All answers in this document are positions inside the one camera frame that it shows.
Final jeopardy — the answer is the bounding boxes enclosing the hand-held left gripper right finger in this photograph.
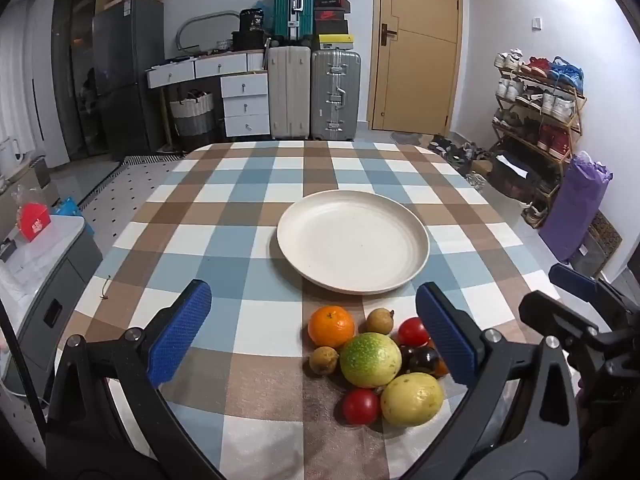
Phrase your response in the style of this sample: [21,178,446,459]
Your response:
[400,281,581,480]

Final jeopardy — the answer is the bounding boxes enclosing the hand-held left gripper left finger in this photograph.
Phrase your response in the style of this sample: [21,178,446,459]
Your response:
[46,279,226,480]

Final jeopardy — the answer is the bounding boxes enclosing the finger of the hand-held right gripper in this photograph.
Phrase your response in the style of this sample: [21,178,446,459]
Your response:
[518,290,608,356]
[548,263,640,321]

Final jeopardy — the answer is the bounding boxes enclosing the red tomato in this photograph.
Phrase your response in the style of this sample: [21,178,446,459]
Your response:
[342,388,382,427]
[397,317,431,348]

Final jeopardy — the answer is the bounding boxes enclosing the dark purple plum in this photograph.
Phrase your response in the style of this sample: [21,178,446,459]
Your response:
[410,346,441,375]

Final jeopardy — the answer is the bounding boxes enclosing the brown longan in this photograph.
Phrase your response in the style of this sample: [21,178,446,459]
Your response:
[308,346,342,376]
[365,308,396,336]

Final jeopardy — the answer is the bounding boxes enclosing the green patched yellow guava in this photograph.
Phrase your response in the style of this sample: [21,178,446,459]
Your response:
[339,332,403,389]

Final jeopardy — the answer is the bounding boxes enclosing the large orange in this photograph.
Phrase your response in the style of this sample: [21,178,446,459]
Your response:
[307,305,357,349]

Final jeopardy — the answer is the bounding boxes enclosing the cream round plate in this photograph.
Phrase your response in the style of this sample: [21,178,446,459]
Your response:
[276,190,431,296]

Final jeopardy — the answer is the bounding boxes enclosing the patterned doormat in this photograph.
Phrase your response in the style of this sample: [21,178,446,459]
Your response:
[570,210,623,278]

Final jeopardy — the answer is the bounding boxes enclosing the purple bag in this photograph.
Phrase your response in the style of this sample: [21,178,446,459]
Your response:
[539,152,613,263]

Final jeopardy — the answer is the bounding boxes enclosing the checked tablecloth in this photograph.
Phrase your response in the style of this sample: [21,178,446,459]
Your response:
[60,140,566,480]

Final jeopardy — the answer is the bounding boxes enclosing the black bag with white paper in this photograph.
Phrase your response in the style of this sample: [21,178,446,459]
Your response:
[487,152,543,198]

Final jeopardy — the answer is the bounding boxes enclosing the grey side cabinet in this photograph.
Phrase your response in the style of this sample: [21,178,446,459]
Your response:
[0,215,103,401]

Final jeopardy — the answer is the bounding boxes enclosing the dotted floor rug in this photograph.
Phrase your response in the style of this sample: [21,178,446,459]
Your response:
[75,155,186,211]

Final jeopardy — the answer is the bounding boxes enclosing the wooden shoe rack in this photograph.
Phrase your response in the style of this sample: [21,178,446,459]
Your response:
[487,62,588,231]

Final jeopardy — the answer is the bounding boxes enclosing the scattered pile of shoes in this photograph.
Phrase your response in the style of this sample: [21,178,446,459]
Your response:
[427,134,496,191]

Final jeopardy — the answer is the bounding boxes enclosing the blue packet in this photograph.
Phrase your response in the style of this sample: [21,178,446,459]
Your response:
[52,197,96,236]

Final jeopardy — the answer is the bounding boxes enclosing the rows of sneakers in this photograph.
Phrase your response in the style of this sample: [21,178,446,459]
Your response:
[492,49,586,158]

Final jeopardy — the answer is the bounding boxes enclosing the small red box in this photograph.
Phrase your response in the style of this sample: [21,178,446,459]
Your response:
[17,201,53,243]

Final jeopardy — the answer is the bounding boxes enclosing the woven basket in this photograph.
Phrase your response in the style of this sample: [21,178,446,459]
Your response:
[169,89,217,138]

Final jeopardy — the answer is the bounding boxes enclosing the white kettle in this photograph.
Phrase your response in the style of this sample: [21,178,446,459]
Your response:
[0,136,26,181]

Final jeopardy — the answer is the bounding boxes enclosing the white drawer desk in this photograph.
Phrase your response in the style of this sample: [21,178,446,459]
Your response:
[146,50,272,148]

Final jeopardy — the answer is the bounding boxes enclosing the grey refrigerator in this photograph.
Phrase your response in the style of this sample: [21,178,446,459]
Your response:
[91,0,166,158]

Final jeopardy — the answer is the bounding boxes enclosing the beige suitcase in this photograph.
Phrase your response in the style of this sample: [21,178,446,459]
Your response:
[266,45,312,141]

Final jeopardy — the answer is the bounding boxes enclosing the wooden door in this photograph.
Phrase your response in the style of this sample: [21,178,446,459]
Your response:
[367,0,463,136]

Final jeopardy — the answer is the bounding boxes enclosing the silver suitcase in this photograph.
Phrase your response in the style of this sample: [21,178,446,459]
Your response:
[310,49,362,142]

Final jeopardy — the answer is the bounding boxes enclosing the white wardrobe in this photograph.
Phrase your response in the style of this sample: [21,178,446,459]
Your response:
[20,0,71,168]

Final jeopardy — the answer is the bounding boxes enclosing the dark glass cabinet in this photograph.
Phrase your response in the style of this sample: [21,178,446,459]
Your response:
[50,0,132,161]

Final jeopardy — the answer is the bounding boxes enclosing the black case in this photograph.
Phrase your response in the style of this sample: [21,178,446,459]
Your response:
[231,31,266,52]

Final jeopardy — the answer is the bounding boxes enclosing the white curtain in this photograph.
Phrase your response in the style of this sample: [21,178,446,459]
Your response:
[0,10,23,146]

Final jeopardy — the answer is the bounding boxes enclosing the oval silver mirror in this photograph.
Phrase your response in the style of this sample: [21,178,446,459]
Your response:
[175,9,241,58]

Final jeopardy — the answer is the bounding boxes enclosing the tall black box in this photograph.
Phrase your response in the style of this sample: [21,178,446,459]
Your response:
[239,8,266,33]

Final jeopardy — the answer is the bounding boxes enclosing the teal suitcase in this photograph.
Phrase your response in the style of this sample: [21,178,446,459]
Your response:
[273,0,316,43]

